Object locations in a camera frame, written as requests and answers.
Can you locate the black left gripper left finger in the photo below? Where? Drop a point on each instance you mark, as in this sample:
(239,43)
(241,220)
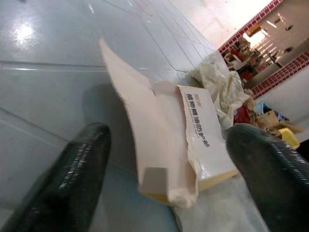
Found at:
(65,178)

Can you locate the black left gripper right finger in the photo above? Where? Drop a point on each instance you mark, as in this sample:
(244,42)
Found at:
(268,169)

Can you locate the torn white cardboard box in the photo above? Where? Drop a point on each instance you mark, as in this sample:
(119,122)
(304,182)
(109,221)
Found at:
(166,135)

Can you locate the yellow plastic container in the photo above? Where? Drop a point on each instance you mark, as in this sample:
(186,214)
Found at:
(289,137)

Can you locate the crumpled brown paper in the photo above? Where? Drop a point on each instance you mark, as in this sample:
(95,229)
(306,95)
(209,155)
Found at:
(270,119)

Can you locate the red plastic wrapper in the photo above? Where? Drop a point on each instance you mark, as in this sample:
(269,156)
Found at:
(242,115)

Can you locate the blue plastic wrapper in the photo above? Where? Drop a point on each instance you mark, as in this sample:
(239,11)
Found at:
(263,107)

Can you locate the crumpled white paper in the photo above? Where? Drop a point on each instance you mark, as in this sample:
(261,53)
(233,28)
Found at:
(223,89)

